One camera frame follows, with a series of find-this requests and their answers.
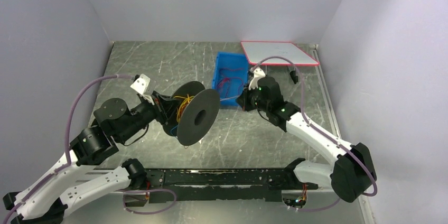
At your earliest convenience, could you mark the cable bundle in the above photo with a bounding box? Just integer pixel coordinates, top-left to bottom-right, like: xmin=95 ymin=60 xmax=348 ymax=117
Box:
xmin=170 ymin=94 xmax=196 ymax=137

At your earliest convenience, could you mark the grey perforated cable spool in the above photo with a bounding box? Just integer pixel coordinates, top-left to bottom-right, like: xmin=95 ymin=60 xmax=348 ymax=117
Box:
xmin=162 ymin=81 xmax=220 ymax=146

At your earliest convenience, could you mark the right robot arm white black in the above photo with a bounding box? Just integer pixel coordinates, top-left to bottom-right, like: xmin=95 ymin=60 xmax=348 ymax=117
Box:
xmin=236 ymin=77 xmax=378 ymax=202

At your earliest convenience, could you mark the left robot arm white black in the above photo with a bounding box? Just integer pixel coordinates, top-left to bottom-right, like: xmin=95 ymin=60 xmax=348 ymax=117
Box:
xmin=3 ymin=93 xmax=179 ymax=223

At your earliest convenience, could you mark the blue plastic bin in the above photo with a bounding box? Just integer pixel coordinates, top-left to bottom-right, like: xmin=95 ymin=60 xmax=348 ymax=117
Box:
xmin=211 ymin=51 xmax=249 ymax=107

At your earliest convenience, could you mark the white board red rim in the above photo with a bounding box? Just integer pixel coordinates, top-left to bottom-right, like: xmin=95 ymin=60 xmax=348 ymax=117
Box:
xmin=240 ymin=41 xmax=320 ymax=66

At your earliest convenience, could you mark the black board foot right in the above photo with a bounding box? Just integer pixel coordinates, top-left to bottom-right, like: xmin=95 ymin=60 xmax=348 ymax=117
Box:
xmin=290 ymin=70 xmax=299 ymax=84

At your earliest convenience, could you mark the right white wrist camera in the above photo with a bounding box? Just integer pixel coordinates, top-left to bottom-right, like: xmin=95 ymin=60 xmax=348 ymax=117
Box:
xmin=248 ymin=67 xmax=266 ymax=90

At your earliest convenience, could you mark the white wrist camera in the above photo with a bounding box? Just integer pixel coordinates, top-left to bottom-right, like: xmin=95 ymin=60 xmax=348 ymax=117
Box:
xmin=248 ymin=67 xmax=266 ymax=90
xmin=130 ymin=74 xmax=152 ymax=96

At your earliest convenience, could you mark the red cable in bin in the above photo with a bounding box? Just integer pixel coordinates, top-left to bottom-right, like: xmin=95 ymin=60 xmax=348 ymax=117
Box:
xmin=215 ymin=68 xmax=245 ymax=99

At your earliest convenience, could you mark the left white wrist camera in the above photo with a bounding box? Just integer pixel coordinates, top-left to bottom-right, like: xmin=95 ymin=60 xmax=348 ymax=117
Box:
xmin=130 ymin=74 xmax=152 ymax=96

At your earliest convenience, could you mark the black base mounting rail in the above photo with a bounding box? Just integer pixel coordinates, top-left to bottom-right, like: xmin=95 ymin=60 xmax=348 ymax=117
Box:
xmin=127 ymin=168 xmax=318 ymax=203

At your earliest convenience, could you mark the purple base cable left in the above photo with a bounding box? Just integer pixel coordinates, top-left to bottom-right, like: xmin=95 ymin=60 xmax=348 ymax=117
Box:
xmin=122 ymin=189 xmax=178 ymax=216

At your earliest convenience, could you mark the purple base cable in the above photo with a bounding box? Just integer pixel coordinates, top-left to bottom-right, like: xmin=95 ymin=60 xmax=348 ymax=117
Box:
xmin=287 ymin=197 xmax=342 ymax=213
xmin=122 ymin=189 xmax=178 ymax=216

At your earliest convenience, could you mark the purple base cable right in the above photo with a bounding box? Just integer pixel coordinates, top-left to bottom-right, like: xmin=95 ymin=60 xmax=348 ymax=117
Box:
xmin=287 ymin=197 xmax=342 ymax=213

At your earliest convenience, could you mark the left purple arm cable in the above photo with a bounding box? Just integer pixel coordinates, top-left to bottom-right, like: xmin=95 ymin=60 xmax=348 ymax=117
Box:
xmin=2 ymin=73 xmax=137 ymax=224

